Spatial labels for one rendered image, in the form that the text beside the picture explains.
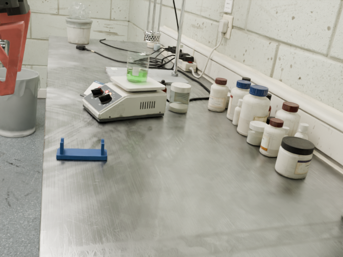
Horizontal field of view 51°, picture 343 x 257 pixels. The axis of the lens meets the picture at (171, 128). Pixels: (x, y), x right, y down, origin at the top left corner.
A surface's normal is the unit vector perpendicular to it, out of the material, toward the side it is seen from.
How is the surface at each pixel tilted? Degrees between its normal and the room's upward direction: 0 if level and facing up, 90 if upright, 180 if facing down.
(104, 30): 90
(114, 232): 0
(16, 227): 0
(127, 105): 90
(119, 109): 90
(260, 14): 90
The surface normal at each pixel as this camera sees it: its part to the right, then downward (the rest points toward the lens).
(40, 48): 0.29, 0.38
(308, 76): -0.95, 0.00
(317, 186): 0.12, -0.92
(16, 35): 0.29, 0.68
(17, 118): 0.48, 0.43
